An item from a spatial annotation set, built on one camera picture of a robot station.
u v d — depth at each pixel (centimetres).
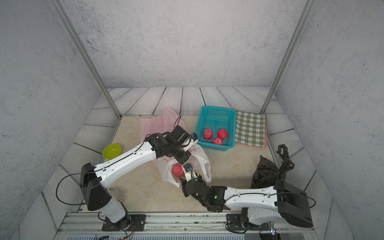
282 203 42
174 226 73
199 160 74
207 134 102
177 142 59
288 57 87
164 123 109
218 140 98
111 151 99
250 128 111
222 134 101
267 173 73
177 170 85
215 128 114
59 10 71
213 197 56
